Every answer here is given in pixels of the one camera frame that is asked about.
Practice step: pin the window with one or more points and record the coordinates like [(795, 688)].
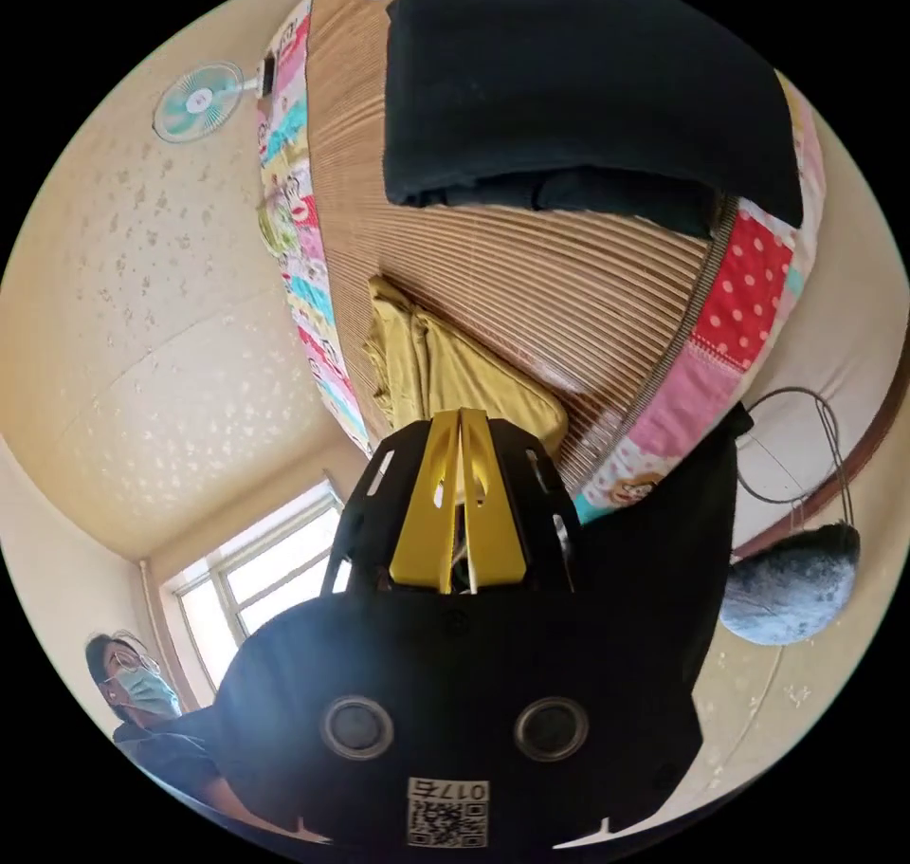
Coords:
[(263, 572)]

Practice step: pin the yellow long sleeve shirt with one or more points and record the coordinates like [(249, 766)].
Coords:
[(455, 373)]

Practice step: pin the bed with woven mat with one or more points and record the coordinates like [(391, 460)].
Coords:
[(533, 281)]

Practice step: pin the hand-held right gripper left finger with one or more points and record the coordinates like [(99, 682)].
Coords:
[(419, 522)]

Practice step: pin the teal wall fan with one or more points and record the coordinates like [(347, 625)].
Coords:
[(193, 101)]

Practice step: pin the black hanging cloth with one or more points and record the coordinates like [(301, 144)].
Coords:
[(654, 522)]

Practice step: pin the person's body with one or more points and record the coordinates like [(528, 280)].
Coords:
[(153, 707)]

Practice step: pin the black folded garment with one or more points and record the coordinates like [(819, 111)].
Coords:
[(569, 81)]

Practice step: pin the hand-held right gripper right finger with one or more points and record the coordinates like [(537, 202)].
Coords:
[(498, 537)]

